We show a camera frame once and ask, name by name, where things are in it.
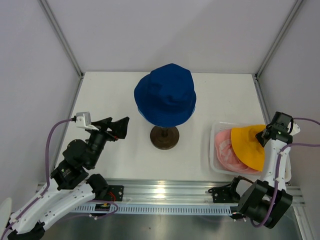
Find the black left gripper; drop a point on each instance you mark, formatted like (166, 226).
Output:
(119, 127)

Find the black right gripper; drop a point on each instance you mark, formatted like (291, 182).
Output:
(258, 136)

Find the yellow bucket hat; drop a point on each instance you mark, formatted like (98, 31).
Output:
(246, 146)

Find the mannequin head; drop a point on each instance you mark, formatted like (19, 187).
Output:
(164, 138)

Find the dark blue bucket hat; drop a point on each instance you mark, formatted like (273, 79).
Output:
(166, 96)

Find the light blue bucket hat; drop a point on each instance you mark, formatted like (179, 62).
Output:
(150, 122)

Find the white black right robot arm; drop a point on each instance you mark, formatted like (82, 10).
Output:
(266, 200)

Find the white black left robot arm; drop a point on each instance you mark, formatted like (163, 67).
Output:
(69, 185)

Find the pink bucket hat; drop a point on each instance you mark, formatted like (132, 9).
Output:
(226, 155)

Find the white plastic basket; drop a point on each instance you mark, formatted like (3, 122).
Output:
(220, 126)

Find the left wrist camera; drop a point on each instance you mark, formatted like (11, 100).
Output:
(83, 121)

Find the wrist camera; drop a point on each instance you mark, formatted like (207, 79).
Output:
(83, 121)
(293, 128)

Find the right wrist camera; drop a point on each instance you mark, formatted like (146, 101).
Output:
(293, 128)

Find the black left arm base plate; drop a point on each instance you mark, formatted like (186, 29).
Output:
(115, 193)

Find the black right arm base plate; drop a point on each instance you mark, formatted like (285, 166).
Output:
(224, 194)

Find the aluminium front rail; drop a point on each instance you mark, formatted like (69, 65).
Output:
(166, 192)

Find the white slotted cable duct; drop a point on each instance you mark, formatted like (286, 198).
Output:
(154, 209)

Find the aluminium left corner post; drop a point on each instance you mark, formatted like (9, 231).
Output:
(53, 22)

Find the aluminium corner post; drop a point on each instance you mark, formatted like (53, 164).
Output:
(293, 13)
(53, 22)

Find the aluminium right corner post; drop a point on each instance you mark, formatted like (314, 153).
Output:
(293, 13)

